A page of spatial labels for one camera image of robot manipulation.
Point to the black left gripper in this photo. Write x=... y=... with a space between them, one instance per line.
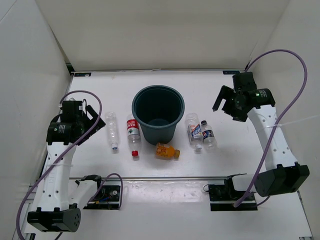
x=99 y=125

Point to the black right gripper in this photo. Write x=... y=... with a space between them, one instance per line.
x=226 y=93

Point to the clear unlabeled plastic bottle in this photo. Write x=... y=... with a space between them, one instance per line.
x=112 y=130

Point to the red label water bottle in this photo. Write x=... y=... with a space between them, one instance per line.
x=133 y=136

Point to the white blue label bottle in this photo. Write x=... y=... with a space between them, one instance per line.
x=194 y=131

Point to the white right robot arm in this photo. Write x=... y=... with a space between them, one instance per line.
x=283 y=174

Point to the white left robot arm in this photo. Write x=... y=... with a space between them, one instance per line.
x=56 y=211

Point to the dark teal plastic bin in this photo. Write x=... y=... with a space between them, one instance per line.
x=158 y=109

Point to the black corner label plate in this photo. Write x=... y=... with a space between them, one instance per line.
x=230 y=72

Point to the dark blue label bottle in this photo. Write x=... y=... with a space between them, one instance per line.
x=209 y=139

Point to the black left corner label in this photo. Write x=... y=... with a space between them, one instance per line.
x=82 y=74

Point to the orange juice bottle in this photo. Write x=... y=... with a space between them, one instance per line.
x=165 y=151

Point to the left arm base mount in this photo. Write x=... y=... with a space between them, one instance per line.
x=109 y=197

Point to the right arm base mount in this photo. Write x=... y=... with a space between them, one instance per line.
x=223 y=197

